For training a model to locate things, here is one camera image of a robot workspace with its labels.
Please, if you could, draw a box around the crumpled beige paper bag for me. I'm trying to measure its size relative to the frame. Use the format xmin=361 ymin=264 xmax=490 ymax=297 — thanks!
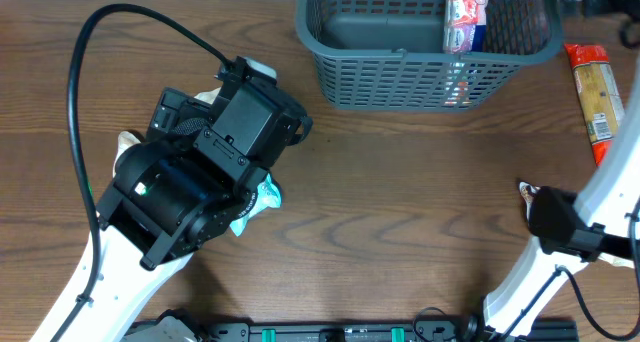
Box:
xmin=112 ymin=131 xmax=141 ymax=177
xmin=195 ymin=88 xmax=221 ymax=105

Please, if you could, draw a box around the beige printed snack bag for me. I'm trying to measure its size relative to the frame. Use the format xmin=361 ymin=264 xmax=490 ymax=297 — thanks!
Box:
xmin=519 ymin=182 xmax=639 ymax=273

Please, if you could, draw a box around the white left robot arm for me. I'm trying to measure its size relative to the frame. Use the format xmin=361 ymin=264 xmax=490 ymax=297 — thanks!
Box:
xmin=34 ymin=57 xmax=312 ymax=341

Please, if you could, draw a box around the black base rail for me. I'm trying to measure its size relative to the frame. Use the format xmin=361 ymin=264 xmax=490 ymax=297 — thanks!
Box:
xmin=119 ymin=309 xmax=580 ymax=342

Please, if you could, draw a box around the teal snack packet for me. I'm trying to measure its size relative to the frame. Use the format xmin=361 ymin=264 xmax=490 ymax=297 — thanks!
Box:
xmin=229 ymin=174 xmax=282 ymax=237

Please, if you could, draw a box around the crumpled beige paper bag upper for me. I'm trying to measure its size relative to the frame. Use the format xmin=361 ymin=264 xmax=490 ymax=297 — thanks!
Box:
xmin=195 ymin=88 xmax=221 ymax=105

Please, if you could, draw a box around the Kleenex tissue multipack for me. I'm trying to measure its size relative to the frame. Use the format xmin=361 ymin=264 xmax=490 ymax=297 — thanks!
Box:
xmin=442 ymin=0 xmax=491 ymax=106

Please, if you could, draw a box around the crumpled beige paper bag lower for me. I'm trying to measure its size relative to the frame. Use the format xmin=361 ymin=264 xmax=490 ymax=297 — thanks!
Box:
xmin=112 ymin=131 xmax=141 ymax=177

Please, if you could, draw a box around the grey plastic lattice basket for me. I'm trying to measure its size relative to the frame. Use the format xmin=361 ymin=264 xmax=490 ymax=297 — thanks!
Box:
xmin=295 ymin=0 xmax=563 ymax=112

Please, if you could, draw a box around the spaghetti packet with red ends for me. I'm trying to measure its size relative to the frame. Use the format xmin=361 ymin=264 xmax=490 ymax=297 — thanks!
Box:
xmin=564 ymin=44 xmax=625 ymax=166

